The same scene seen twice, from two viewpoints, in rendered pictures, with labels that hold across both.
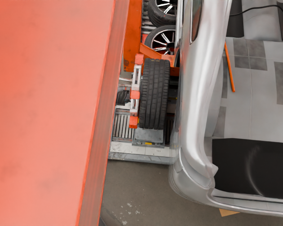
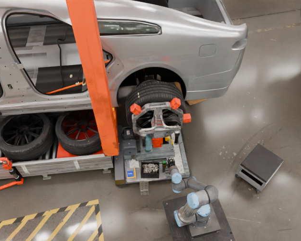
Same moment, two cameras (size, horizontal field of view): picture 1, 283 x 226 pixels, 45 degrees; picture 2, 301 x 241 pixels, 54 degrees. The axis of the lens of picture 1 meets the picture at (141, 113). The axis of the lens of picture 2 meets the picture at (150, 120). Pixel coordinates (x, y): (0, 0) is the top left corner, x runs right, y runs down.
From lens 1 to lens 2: 2.85 m
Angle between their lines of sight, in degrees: 49
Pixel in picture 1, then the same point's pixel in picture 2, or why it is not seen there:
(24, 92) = not seen: outside the picture
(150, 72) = (155, 92)
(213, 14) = (144, 10)
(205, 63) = (183, 19)
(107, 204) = (226, 168)
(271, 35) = not seen: hidden behind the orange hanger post
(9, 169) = not seen: outside the picture
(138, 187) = (205, 150)
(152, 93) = (172, 92)
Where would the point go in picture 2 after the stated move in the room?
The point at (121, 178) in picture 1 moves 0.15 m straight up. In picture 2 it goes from (201, 162) to (203, 157)
